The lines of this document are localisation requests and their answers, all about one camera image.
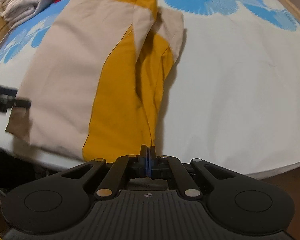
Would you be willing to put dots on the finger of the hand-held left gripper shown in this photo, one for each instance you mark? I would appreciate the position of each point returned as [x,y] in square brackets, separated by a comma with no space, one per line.
[21,102]

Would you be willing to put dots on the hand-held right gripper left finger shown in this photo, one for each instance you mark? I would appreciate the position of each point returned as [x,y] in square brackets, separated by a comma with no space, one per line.
[145,162]

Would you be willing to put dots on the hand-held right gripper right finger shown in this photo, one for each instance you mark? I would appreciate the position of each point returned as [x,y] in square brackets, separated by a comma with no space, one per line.
[152,162]

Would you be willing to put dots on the beige and yellow hooded jacket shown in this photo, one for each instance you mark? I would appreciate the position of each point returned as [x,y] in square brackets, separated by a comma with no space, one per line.
[95,80]

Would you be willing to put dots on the white folded quilt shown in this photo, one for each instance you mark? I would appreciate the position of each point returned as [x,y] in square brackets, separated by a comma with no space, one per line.
[20,3]

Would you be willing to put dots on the blue and white patterned bedsheet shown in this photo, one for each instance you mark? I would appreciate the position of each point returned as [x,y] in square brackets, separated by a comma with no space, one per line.
[227,80]

